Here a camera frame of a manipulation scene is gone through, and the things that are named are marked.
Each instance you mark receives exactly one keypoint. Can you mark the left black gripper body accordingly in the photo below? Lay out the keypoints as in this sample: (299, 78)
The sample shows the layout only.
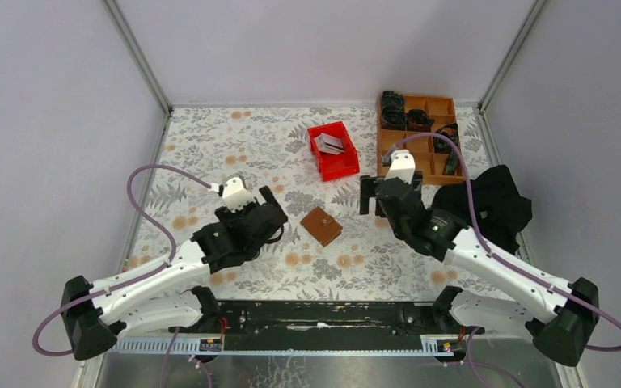
(228, 217)

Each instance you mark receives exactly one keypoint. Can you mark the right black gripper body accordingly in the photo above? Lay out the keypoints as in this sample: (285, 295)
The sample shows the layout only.
(397, 229)

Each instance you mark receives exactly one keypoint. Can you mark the red plastic bin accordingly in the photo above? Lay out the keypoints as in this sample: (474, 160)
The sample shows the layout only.
(336, 156)

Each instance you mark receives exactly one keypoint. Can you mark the brown leather card holder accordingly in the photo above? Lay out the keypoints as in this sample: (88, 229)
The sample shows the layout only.
(322, 226)

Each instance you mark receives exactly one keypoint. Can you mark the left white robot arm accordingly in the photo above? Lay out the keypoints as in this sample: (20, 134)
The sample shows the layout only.
(97, 314)

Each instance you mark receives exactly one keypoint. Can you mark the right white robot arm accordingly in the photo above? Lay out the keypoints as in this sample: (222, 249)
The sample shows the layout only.
(546, 310)

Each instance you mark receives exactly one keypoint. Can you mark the floral table mat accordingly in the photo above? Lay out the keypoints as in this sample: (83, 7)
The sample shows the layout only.
(270, 147)

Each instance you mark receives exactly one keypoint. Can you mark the rolled camouflage belt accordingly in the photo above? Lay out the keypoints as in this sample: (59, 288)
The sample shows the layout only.
(392, 114)

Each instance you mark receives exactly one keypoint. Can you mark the rolled black belt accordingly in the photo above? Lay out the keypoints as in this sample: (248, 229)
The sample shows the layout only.
(418, 120)

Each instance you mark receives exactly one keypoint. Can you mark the orange compartment tray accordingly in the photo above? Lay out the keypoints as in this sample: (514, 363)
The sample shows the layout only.
(433, 157)

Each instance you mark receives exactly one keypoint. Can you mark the black cloth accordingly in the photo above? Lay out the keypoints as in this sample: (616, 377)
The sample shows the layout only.
(501, 212)

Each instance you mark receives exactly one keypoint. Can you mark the perforated metal strip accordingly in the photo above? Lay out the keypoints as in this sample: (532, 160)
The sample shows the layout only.
(303, 343)

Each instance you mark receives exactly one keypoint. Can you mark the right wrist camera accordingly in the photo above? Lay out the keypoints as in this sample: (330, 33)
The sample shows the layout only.
(401, 165)

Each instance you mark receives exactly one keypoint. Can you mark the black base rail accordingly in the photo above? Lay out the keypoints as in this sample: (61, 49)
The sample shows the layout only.
(401, 318)

